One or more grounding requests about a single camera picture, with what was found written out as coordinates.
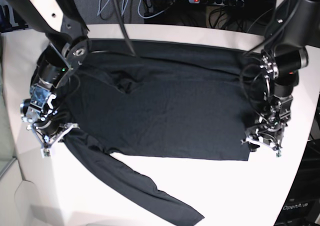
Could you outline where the black OpenArm case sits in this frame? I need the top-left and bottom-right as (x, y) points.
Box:
(274, 139), (320, 226)

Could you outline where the white power strip red switch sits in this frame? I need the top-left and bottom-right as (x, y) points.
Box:
(188, 0), (245, 8)

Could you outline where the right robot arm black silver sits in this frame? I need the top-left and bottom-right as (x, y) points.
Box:
(6, 0), (90, 158)

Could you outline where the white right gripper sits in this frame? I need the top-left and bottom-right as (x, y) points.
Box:
(26, 122), (80, 158)

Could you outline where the dark grey long-sleeve T-shirt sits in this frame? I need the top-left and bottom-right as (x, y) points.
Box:
(31, 37), (276, 226)

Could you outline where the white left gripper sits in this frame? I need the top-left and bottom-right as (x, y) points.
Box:
(241, 124), (284, 158)

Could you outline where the white cable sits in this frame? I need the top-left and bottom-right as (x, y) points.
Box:
(96, 0), (131, 22)

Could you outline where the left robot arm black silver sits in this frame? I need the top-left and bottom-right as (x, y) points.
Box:
(239, 0), (320, 157)

